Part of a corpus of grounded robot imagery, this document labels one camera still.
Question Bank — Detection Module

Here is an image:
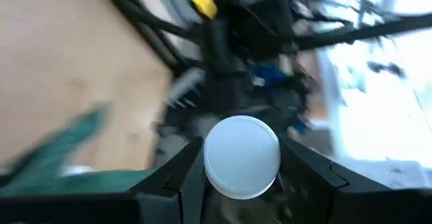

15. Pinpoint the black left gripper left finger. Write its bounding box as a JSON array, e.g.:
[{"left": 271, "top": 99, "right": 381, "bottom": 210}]
[{"left": 0, "top": 136, "right": 207, "bottom": 224}]

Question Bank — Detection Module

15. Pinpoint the dark green cloth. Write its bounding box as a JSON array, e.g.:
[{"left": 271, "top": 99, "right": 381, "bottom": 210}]
[{"left": 0, "top": 104, "right": 155, "bottom": 198}]

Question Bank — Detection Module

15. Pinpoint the black metal beam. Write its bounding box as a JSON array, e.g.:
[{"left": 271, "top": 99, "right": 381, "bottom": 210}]
[{"left": 293, "top": 13, "right": 432, "bottom": 51}]

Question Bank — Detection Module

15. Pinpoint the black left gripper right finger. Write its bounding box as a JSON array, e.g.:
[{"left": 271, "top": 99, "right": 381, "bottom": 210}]
[{"left": 279, "top": 134, "right": 432, "bottom": 224}]

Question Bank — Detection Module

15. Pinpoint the white pill bottle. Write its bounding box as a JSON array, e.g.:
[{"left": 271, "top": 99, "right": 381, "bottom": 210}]
[{"left": 203, "top": 115, "right": 281, "bottom": 200}]

